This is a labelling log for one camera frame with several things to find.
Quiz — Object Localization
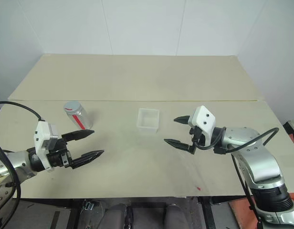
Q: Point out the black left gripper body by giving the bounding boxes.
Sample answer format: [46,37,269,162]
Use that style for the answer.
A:
[46,137,75,170]

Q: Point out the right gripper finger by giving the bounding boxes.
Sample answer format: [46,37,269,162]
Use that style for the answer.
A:
[173,115,191,125]
[163,138,196,155]

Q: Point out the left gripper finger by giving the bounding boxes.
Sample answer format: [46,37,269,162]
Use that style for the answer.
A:
[61,129,95,144]
[71,149,105,170]

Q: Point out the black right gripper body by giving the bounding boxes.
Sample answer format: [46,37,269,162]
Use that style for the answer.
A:
[189,126,208,148]

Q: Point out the clear jar with red label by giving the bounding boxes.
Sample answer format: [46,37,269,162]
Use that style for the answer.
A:
[63,101,94,131]

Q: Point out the grey ribbed plastic jar lid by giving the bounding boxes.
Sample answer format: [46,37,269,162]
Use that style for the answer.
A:
[63,101,81,113]

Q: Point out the translucent white square container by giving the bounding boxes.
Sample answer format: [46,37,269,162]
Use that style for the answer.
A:
[136,107,160,135]

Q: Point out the small silver blue clamp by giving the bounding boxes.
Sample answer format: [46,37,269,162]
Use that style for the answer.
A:
[81,201,95,211]

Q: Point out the dark grey rounded shape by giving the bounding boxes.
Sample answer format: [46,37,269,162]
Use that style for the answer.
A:
[164,203,186,229]

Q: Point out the orange floor mat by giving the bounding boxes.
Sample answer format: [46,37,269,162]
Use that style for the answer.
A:
[228,197,259,229]

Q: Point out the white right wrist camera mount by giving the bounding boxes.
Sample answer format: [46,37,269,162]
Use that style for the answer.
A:
[188,105,216,146]

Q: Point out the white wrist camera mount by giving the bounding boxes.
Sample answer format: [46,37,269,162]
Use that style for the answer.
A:
[33,121,60,173]
[188,105,216,146]

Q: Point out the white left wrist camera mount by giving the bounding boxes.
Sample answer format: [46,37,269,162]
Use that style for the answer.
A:
[33,121,60,173]

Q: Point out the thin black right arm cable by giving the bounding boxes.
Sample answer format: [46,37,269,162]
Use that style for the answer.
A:
[230,154,263,229]

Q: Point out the black table frame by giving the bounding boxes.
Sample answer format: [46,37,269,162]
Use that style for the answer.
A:
[18,190,248,229]

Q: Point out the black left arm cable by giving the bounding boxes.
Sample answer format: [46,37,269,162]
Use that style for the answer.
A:
[0,101,45,229]

